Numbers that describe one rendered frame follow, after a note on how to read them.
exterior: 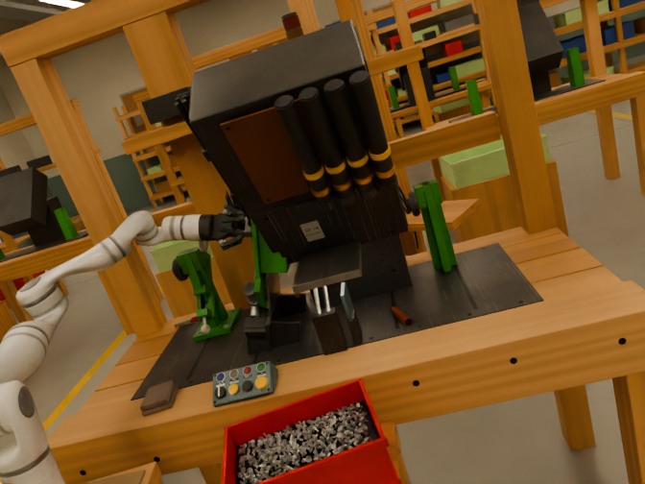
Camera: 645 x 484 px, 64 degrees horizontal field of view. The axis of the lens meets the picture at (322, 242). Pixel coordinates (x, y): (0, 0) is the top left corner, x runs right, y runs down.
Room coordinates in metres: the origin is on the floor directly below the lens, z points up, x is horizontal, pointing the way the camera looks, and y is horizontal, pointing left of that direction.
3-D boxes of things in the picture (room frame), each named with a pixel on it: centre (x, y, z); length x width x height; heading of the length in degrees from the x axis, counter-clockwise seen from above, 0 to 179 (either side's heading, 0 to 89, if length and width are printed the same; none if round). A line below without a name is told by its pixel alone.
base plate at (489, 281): (1.38, 0.05, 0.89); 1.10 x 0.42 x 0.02; 81
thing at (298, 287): (1.27, -0.01, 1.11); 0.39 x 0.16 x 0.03; 171
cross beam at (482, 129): (1.75, -0.01, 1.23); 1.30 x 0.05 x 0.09; 81
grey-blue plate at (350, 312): (1.21, -0.01, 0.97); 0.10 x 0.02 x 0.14; 171
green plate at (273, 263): (1.33, 0.13, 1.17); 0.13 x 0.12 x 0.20; 81
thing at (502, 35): (1.68, 0.00, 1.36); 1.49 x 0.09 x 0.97; 81
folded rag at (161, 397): (1.20, 0.52, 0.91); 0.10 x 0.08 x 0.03; 178
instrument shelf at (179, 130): (1.64, 0.01, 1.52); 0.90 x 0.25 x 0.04; 81
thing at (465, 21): (10.54, -2.73, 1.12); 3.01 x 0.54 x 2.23; 81
